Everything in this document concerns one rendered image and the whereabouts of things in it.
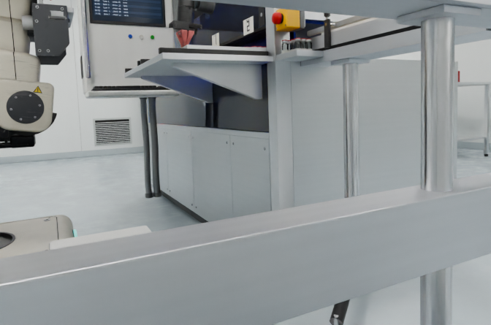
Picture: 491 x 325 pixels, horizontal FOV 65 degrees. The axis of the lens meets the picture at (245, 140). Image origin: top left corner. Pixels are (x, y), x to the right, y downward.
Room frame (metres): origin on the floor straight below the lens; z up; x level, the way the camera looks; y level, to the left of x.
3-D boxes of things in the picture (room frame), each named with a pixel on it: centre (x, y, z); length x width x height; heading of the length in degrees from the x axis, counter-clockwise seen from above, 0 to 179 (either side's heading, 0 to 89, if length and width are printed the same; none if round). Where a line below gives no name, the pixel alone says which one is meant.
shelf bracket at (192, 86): (1.87, 0.31, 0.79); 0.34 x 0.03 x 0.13; 117
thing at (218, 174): (2.54, -0.10, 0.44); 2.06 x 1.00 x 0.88; 27
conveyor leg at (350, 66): (1.30, -0.35, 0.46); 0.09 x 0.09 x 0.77; 27
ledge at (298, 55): (1.37, -0.21, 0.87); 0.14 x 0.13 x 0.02; 117
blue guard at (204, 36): (2.32, 0.34, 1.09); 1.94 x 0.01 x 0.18; 27
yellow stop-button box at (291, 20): (1.36, -0.17, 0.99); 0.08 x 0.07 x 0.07; 117
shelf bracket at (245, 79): (1.42, 0.09, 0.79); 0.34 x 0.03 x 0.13; 117
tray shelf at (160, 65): (1.65, 0.19, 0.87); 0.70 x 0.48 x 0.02; 27
